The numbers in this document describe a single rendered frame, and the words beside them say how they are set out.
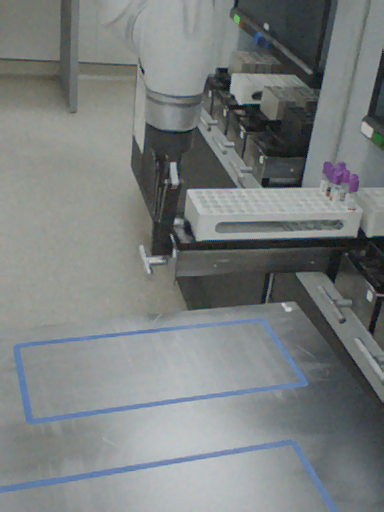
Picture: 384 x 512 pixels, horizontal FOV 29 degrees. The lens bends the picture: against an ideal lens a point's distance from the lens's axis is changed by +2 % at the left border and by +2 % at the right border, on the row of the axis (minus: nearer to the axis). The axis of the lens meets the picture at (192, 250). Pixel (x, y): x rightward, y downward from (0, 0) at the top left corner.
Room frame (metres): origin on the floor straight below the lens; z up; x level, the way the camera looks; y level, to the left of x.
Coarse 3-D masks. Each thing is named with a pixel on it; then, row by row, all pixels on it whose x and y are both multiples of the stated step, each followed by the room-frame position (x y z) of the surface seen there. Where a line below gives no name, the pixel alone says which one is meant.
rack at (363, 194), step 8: (360, 192) 1.27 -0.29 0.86; (368, 192) 1.27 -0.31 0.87; (376, 192) 1.28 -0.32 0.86; (360, 200) 1.24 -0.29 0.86; (368, 200) 1.24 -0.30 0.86; (376, 200) 1.24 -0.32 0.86; (368, 208) 1.21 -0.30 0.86; (376, 208) 1.20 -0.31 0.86; (368, 216) 1.20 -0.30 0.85; (376, 216) 1.19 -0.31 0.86; (360, 224) 1.22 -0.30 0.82; (368, 224) 1.20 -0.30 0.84; (376, 224) 1.19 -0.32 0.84; (368, 232) 1.19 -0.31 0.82; (376, 232) 1.19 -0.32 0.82
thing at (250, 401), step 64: (128, 320) 0.84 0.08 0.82; (192, 320) 0.85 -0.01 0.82; (256, 320) 0.87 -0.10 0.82; (0, 384) 0.68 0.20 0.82; (64, 384) 0.69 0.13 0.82; (128, 384) 0.70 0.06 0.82; (192, 384) 0.72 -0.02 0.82; (256, 384) 0.73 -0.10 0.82; (320, 384) 0.75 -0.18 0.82; (0, 448) 0.58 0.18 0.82; (64, 448) 0.59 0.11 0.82; (128, 448) 0.60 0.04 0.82; (192, 448) 0.61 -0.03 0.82; (256, 448) 0.62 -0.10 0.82; (320, 448) 0.64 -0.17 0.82
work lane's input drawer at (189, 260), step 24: (192, 240) 1.09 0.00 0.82; (216, 240) 1.10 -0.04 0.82; (240, 240) 1.11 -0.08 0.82; (264, 240) 1.12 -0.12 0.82; (288, 240) 1.14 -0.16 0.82; (312, 240) 1.15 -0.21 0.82; (336, 240) 1.16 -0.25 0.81; (360, 240) 1.18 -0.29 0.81; (144, 264) 1.11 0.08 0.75; (168, 264) 1.12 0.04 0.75; (192, 264) 1.08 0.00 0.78; (216, 264) 1.09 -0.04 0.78; (240, 264) 1.10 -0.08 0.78; (264, 264) 1.11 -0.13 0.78; (288, 264) 1.13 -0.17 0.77; (312, 264) 1.14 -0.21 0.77; (336, 264) 1.15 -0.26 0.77
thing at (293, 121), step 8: (288, 112) 1.65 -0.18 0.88; (296, 112) 1.65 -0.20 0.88; (288, 120) 1.64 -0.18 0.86; (296, 120) 1.60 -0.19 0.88; (304, 120) 1.60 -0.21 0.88; (280, 128) 1.67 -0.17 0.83; (288, 128) 1.63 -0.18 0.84; (296, 128) 1.59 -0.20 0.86; (304, 128) 1.57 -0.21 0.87; (288, 136) 1.62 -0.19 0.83; (296, 136) 1.58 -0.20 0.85; (304, 136) 1.57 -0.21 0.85; (296, 144) 1.57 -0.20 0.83; (304, 144) 1.57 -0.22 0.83
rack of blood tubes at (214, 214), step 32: (192, 192) 1.18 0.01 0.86; (224, 192) 1.20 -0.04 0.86; (256, 192) 1.22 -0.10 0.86; (288, 192) 1.24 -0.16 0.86; (320, 192) 1.25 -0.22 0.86; (192, 224) 1.13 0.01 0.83; (224, 224) 1.18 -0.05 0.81; (256, 224) 1.20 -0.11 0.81; (288, 224) 1.18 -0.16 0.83; (320, 224) 1.19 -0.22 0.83; (352, 224) 1.18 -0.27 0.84
